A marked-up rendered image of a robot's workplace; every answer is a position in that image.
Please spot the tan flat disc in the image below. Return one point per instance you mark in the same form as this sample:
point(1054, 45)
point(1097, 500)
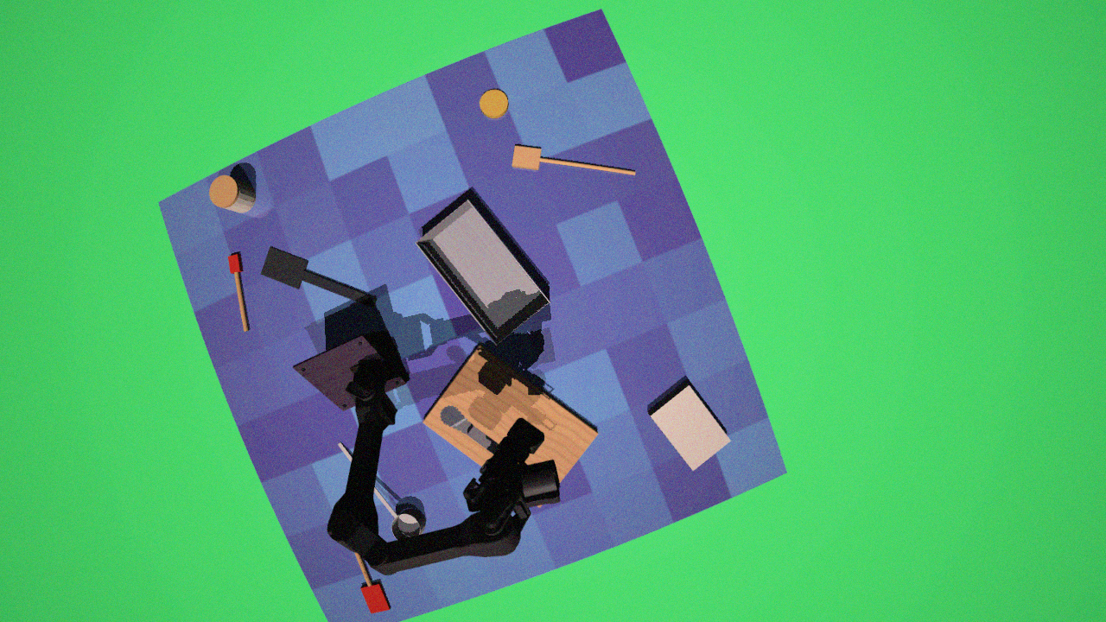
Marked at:
point(494, 104)

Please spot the wooden board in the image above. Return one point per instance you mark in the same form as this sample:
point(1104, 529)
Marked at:
point(492, 396)

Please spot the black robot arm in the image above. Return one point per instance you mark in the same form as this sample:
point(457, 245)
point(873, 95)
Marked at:
point(492, 531)

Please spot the beige rectangular slab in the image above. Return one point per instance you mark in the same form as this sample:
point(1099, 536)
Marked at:
point(689, 426)

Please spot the orange cylinder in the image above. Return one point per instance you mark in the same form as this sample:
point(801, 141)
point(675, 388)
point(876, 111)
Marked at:
point(232, 194)

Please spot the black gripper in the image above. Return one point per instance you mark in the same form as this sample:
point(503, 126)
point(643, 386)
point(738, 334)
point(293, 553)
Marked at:
point(521, 440)

